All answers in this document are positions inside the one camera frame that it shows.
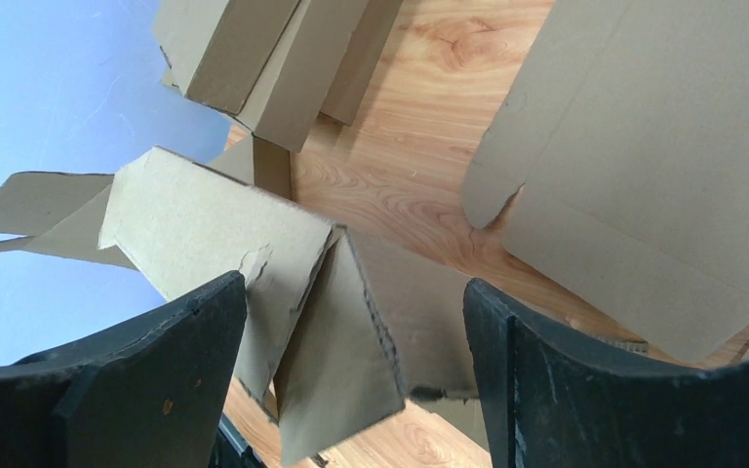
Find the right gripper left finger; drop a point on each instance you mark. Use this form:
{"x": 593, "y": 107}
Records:
{"x": 147, "y": 392}

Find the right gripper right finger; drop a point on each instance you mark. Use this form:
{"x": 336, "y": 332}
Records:
{"x": 552, "y": 396}

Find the cardboard box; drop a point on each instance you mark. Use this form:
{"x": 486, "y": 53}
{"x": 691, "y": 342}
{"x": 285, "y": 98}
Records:
{"x": 358, "y": 64}
{"x": 343, "y": 327}
{"x": 217, "y": 49}
{"x": 291, "y": 88}

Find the flat cardboard sheet underneath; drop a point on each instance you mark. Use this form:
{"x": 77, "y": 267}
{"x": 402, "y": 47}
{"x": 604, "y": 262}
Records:
{"x": 622, "y": 152}

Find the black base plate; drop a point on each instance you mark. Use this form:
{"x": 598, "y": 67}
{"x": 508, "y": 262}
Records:
{"x": 235, "y": 446}

